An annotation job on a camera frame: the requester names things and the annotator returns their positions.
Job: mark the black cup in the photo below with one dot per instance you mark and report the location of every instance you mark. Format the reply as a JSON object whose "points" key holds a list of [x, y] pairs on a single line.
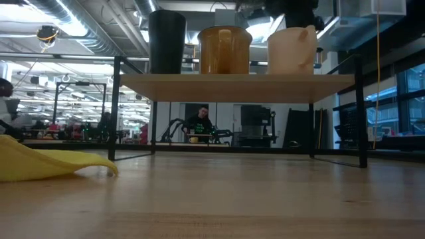
{"points": [[167, 43]]}

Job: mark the seated person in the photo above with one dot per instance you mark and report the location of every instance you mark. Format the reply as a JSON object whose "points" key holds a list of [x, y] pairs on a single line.
{"points": [[198, 124]]}

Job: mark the wooden shelf with black frame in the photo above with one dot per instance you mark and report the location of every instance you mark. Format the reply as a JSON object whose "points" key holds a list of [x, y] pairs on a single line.
{"points": [[237, 88]]}

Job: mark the small yellow background mug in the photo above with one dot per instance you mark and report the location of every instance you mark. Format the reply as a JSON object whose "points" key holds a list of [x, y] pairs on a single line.
{"points": [[194, 139]]}

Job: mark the yellow cloth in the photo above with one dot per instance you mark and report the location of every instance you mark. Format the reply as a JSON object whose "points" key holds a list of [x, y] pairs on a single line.
{"points": [[30, 164]]}

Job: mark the black leaning panel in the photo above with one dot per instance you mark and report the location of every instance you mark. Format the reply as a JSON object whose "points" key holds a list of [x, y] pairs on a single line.
{"points": [[296, 127]]}

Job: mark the cream mug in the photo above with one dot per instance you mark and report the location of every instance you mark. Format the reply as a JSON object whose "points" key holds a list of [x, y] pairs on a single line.
{"points": [[290, 53]]}

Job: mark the amber translucent cup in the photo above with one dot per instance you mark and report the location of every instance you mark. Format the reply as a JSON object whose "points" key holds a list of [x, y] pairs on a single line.
{"points": [[224, 53]]}

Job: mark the black background metal frame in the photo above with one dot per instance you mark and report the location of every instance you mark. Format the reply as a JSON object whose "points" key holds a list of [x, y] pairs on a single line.
{"points": [[79, 99]]}

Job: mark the black background equipment stand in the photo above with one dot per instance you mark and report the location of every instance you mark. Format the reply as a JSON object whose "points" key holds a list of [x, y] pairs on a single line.
{"points": [[257, 124]]}

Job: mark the ceiling-mounted black camera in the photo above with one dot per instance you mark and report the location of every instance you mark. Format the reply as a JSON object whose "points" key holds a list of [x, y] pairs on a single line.
{"points": [[47, 34]]}

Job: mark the black background robot arm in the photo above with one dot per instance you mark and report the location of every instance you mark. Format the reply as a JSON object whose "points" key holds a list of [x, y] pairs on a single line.
{"points": [[172, 129], [221, 134]]}

